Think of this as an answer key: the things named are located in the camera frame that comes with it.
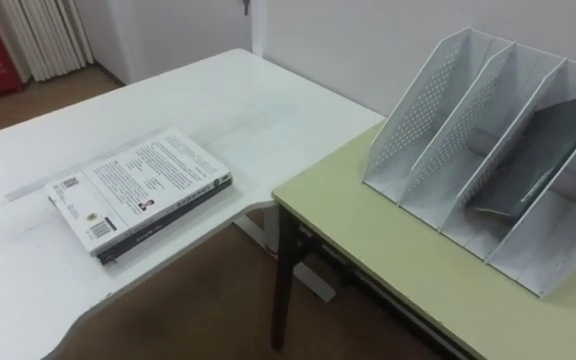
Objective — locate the white desk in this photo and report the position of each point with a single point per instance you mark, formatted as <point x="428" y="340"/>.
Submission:
<point x="208" y="100"/>

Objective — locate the black cover book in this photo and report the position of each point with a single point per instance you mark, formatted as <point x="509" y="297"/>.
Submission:
<point x="168" y="220"/>

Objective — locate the pale green table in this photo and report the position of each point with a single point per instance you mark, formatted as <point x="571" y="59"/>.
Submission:
<point x="393" y="260"/>

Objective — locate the white cover book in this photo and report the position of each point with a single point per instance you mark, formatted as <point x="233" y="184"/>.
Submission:
<point x="133" y="185"/>

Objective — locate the white perforated file rack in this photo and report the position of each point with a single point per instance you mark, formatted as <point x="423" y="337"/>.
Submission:
<point x="473" y="165"/>

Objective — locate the grey book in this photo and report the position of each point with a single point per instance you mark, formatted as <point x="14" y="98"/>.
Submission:
<point x="543" y="155"/>

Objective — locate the white curtain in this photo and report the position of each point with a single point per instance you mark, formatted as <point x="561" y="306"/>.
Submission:
<point x="43" y="35"/>

